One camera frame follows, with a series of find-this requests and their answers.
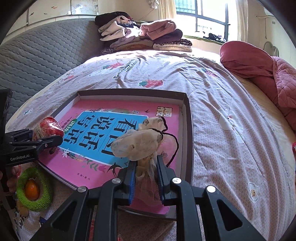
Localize red white snack ball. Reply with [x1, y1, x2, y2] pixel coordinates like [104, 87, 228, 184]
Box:
[33, 116, 64, 141]

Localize beige mesh hair accessory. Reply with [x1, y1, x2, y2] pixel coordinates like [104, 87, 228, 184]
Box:
[111, 117, 179, 207]

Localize green fuzzy ring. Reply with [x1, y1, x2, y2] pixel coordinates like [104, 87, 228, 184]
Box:
[16, 166, 54, 212]

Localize pink children's book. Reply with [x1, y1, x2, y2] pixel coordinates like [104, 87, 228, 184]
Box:
[38, 99, 181, 216]

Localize dark shallow cardboard box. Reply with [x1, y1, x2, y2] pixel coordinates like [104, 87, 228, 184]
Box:
[36, 88, 194, 220]

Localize grey quilted headboard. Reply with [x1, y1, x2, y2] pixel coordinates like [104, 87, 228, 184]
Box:
[1, 19, 103, 120]

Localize pink strawberry bedsheet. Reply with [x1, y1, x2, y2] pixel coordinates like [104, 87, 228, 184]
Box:
[6, 50, 295, 240]

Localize pile of folded clothes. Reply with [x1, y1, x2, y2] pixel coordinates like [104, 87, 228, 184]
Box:
[95, 11, 192, 54]

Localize red pink quilted blanket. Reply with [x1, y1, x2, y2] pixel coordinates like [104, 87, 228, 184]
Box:
[220, 41, 296, 131]

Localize cream curtain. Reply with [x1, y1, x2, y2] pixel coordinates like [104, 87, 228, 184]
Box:
[159, 0, 177, 20]

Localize orange tangerine near ring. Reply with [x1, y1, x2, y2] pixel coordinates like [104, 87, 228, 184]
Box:
[24, 179, 40, 201]

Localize window with dark frame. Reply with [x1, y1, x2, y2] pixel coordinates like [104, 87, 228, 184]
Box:
[175, 0, 230, 42]

